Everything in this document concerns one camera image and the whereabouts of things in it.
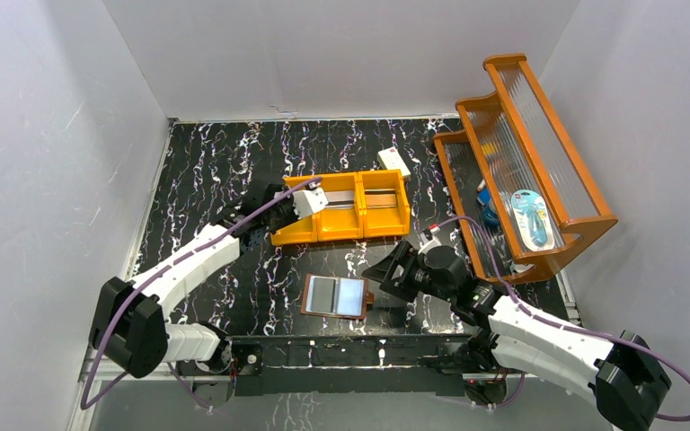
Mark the card in right bin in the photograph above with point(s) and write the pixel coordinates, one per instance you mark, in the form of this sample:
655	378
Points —
380	198

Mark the middle orange bin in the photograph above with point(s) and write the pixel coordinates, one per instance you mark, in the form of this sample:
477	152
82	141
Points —
336	225

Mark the brown leather card holder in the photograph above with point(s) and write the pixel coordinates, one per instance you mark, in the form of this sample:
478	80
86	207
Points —
353	298

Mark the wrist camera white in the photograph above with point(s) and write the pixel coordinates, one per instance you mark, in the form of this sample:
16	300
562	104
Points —
428	238
308	202

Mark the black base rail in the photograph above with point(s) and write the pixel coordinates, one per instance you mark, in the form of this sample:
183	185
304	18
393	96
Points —
443	365

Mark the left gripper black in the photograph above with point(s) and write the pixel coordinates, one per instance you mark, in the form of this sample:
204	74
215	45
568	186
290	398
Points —
285	210

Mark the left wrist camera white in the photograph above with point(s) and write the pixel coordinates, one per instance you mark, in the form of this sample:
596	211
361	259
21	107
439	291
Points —
308	202

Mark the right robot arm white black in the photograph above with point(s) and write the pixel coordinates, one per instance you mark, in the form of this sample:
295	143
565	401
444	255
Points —
619	377

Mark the silver card in middle bin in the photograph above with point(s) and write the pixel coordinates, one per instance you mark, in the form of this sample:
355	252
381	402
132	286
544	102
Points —
341	199

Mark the orange wooden shelf rack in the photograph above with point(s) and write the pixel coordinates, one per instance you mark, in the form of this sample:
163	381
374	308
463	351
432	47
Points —
513	139

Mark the blue packaged item on shelf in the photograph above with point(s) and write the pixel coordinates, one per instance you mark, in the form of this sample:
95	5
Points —
532	219

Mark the white small box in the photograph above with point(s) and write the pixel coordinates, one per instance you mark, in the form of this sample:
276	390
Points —
391	160

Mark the right orange bin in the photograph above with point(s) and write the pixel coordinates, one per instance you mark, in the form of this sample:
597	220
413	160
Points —
387	211

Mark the orange bin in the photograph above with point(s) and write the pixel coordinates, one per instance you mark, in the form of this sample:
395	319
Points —
305	230
336	225
387	211

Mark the left orange bin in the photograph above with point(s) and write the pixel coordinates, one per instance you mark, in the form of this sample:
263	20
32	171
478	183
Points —
305	230

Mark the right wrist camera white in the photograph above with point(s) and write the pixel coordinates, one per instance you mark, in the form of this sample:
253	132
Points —
428	238

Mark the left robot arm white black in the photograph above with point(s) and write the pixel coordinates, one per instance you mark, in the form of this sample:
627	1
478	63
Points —
130	320

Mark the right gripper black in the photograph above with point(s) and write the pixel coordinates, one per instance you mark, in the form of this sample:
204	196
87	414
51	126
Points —
402	254

